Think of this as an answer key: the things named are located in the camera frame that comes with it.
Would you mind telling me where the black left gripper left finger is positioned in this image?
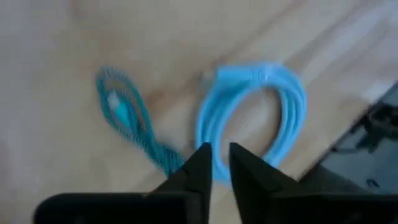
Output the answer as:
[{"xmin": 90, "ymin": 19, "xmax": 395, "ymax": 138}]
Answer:
[{"xmin": 34, "ymin": 142, "xmax": 214, "ymax": 224}]

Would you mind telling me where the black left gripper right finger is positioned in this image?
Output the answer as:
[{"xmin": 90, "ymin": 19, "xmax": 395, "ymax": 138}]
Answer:
[{"xmin": 229, "ymin": 142, "xmax": 398, "ymax": 224}]

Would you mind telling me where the teal braided cable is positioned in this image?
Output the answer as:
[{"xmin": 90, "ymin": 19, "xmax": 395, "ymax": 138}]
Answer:
[{"xmin": 95, "ymin": 64, "xmax": 187, "ymax": 179}]

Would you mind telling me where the light blue cable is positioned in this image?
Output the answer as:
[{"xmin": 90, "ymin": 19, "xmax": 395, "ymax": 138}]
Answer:
[{"xmin": 194, "ymin": 61, "xmax": 308, "ymax": 189}]

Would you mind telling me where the black table frame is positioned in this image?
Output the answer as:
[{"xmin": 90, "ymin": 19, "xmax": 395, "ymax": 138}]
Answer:
[{"xmin": 298, "ymin": 80, "xmax": 398, "ymax": 195}]

